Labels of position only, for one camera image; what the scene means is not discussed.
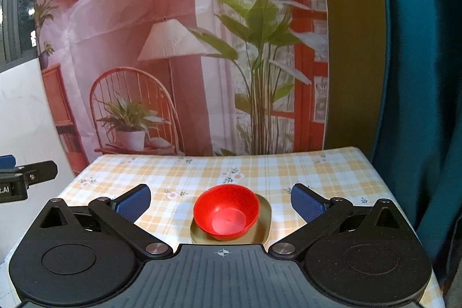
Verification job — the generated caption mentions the white marble panel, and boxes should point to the white marble panel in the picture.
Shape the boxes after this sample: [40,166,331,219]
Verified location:
[0,59,74,259]

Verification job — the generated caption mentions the teal curtain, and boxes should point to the teal curtain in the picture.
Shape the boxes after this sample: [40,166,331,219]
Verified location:
[372,0,461,282]

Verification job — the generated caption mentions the red bowl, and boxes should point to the red bowl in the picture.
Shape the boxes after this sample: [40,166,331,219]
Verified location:
[193,184,260,241]

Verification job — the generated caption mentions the printed room scene backdrop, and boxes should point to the printed room scene backdrop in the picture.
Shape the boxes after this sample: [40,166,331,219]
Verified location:
[31,0,328,173]

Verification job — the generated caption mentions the yellow plaid floral tablecloth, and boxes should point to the yellow plaid floral tablecloth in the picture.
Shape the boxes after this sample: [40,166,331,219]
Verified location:
[6,146,443,308]

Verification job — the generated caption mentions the large green square plate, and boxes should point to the large green square plate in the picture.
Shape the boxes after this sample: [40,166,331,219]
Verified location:
[190,194,272,245]

